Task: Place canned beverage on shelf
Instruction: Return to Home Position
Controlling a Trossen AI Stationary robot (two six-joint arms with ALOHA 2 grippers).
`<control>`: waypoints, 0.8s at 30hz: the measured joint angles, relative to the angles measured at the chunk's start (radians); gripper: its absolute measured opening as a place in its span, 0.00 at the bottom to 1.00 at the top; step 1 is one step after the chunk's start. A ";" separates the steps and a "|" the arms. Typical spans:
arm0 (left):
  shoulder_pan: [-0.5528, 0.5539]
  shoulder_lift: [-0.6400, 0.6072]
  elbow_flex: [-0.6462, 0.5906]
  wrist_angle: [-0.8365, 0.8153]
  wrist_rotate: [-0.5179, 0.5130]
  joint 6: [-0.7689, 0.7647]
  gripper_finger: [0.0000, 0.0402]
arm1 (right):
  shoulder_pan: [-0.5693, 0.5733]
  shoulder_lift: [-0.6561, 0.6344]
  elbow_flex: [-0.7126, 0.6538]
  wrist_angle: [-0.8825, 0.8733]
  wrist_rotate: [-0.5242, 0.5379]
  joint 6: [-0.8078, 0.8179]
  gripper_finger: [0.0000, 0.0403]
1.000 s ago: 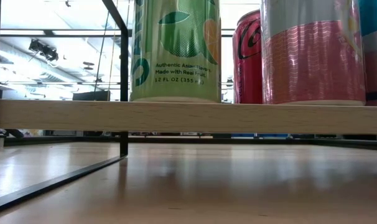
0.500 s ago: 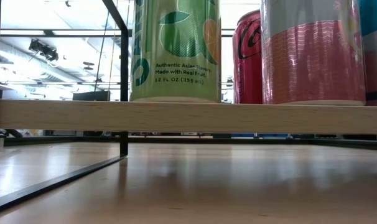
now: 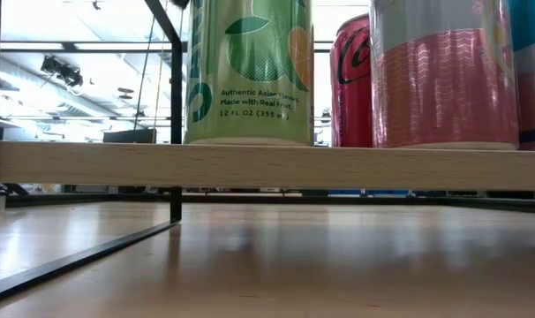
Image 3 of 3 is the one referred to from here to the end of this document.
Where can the blue and white beverage can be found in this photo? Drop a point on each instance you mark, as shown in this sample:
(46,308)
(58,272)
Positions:
(534,66)

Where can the black hanging device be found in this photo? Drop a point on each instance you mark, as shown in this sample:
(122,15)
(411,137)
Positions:
(62,70)

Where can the black metal table frame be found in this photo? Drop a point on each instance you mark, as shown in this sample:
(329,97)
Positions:
(294,199)

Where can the black background monitor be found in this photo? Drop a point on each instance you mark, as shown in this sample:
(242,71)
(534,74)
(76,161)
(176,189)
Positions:
(128,136)

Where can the dark red cola can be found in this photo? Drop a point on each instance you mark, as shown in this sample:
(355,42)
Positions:
(351,88)

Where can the pink and silver beverage can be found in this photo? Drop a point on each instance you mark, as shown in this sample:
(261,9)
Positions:
(444,88)

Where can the light green beverage can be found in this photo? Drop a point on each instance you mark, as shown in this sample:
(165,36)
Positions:
(250,66)

